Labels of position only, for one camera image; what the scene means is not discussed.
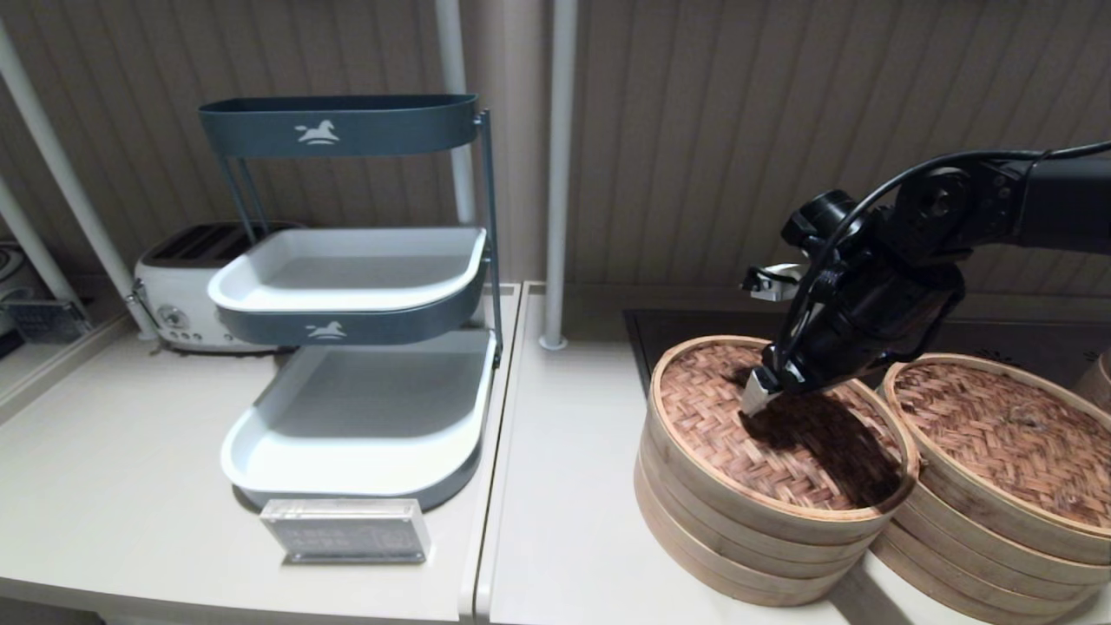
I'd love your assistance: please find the white metal shelf pole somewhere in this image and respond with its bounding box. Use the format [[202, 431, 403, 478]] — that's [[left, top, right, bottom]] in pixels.
[[0, 178, 88, 318], [434, 0, 480, 227], [538, 0, 578, 352], [0, 17, 161, 341]]

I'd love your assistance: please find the three-tier teal tray rack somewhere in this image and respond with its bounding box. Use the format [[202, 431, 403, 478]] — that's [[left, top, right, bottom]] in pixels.
[[198, 94, 504, 511]]

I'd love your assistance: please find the small dark acrylic sign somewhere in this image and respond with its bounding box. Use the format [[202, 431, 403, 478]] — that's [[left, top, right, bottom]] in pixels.
[[4, 298, 93, 345]]

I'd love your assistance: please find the right bamboo steamer stack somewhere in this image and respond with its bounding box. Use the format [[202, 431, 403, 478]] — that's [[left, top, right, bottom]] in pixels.
[[878, 352, 1111, 565]]

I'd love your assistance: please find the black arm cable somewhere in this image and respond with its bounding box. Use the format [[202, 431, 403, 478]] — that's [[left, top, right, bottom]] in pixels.
[[772, 141, 1111, 370]]

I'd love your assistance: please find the white retro toaster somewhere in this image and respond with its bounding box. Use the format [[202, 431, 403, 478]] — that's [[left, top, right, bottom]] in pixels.
[[130, 221, 300, 352]]

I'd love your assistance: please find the black induction cooktop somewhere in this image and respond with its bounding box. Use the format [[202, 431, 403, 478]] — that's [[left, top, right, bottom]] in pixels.
[[621, 308, 1111, 391]]

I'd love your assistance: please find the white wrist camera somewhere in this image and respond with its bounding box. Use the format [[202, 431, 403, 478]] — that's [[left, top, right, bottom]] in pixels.
[[740, 263, 806, 303]]

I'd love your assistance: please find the bamboo steamer basket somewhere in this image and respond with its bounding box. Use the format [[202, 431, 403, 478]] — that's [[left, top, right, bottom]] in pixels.
[[633, 425, 878, 607], [1076, 347, 1111, 413], [866, 486, 1111, 625]]

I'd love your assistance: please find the white round kitchen appliance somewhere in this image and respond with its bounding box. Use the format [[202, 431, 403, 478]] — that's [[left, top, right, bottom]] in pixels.
[[0, 241, 37, 338]]

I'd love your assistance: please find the clear acrylic sign block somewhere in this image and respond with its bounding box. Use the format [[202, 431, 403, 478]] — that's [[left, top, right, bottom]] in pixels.
[[260, 497, 431, 565]]

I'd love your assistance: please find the woven bamboo steamer lid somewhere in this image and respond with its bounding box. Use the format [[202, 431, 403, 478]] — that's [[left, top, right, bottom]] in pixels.
[[647, 336, 919, 522]]

